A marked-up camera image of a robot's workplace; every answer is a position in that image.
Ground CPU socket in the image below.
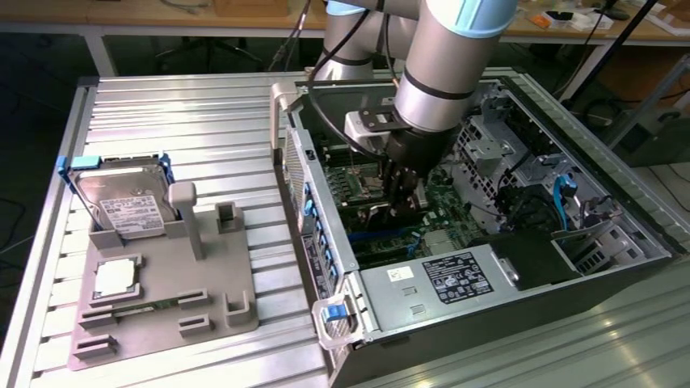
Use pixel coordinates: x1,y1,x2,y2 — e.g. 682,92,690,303
352,164,388,192

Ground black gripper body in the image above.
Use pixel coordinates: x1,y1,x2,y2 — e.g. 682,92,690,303
385,123,458,175

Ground silver CPU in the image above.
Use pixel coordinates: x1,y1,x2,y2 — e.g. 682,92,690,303
93,260,139,301

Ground open PC case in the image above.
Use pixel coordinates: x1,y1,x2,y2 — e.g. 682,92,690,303
269,74,690,388

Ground green RAM stick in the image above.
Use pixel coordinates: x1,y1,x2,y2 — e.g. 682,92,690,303
110,297,183,318

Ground grey power supply with labels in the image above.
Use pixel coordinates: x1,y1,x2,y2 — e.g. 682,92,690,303
358,241,524,333

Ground black tripod pole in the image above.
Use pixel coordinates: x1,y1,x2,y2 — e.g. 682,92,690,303
558,0,662,104

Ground silver chipset heat sink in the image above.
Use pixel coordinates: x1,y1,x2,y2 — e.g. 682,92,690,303
420,232,458,254

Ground blue expansion slot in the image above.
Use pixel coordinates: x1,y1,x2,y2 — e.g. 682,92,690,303
346,226,412,244

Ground black plastic cover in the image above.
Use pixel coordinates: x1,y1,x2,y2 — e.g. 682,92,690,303
468,230,585,293

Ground metal disk bay cage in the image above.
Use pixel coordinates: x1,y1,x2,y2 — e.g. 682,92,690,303
454,114,548,181

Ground hard disk in blue carrier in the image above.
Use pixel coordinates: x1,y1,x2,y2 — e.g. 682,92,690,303
57,153,175,243

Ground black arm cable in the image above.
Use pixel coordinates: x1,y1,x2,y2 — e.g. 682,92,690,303
306,0,393,159

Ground green motherboard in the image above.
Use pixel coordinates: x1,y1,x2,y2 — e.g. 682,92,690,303
317,137,485,271

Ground grey floor cabinet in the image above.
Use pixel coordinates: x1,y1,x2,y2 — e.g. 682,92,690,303
609,107,690,167

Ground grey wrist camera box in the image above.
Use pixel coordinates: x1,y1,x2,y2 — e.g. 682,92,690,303
344,109,404,157

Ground grey parts rack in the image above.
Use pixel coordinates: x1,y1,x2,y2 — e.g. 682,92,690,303
67,181,263,372

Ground grey hanging cable with plug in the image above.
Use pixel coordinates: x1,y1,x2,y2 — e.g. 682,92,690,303
271,0,315,73

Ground white box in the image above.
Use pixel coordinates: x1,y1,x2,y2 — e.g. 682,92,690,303
570,12,616,32

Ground blue disk wire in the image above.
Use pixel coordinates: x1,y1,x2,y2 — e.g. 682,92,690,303
550,171,580,238

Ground graphics card with black fan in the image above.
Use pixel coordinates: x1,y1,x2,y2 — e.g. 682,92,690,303
350,200,433,234

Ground black orange tray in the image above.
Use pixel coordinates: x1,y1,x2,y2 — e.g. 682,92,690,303
530,10,580,29

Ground wooden desk white legs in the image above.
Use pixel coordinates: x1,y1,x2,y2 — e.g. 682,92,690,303
0,0,690,80

